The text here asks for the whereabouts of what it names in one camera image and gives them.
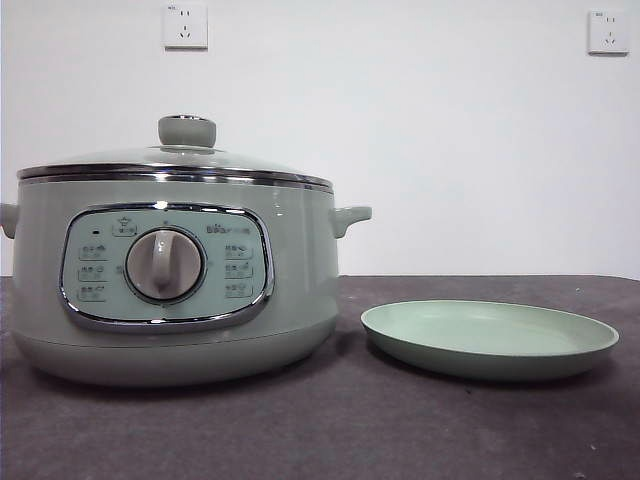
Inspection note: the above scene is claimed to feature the glass lid with green knob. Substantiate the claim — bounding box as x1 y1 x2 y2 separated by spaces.
16 114 334 192

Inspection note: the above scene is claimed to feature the white wall socket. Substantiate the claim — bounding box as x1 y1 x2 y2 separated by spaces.
587 8 631 57
162 2 210 52

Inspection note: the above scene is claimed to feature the pale green round plate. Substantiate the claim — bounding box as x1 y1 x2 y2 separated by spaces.
360 299 622 383

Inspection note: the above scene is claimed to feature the pale green electric steamer pot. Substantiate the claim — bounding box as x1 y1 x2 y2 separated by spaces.
0 177 374 389

